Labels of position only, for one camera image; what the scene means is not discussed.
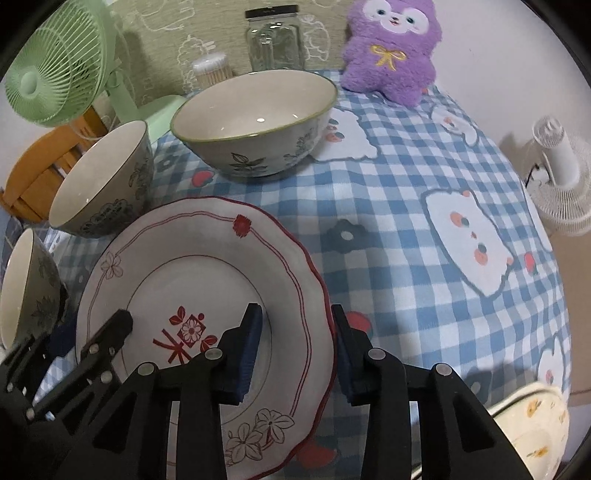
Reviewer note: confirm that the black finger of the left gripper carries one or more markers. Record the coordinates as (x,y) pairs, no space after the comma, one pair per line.
(25,366)
(95,358)

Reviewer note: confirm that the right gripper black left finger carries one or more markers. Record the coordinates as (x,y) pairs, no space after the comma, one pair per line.
(197,390)

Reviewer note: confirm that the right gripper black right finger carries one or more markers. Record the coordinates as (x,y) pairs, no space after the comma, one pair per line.
(459,439)

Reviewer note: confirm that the large yellow floral plate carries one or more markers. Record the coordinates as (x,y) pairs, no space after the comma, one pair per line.
(535,419)

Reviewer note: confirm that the floral ceramic bowl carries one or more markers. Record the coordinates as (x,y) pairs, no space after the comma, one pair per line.
(108,187)
(31,291)
(258,124)

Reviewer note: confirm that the red trimmed white plate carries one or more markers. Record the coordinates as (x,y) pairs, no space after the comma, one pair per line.
(186,272)

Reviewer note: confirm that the wooden bed headboard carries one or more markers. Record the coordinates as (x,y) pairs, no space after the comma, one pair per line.
(35,179)

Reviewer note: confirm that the blue checkered tablecloth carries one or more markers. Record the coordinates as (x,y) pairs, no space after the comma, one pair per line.
(359,205)

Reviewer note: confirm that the white standing fan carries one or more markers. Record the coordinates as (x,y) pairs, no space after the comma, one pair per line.
(559,178)

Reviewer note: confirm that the green desk fan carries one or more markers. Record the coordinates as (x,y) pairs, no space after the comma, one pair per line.
(68,62)

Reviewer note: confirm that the cotton swab container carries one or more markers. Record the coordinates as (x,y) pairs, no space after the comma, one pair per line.
(211,69)

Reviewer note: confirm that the glass jar black lid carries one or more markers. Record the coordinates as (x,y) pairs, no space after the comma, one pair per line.
(273,38)

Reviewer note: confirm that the purple plush bunny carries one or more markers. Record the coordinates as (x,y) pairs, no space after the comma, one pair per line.
(390,49)

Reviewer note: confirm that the green patterned wall mat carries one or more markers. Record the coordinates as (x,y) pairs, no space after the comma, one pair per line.
(163,38)

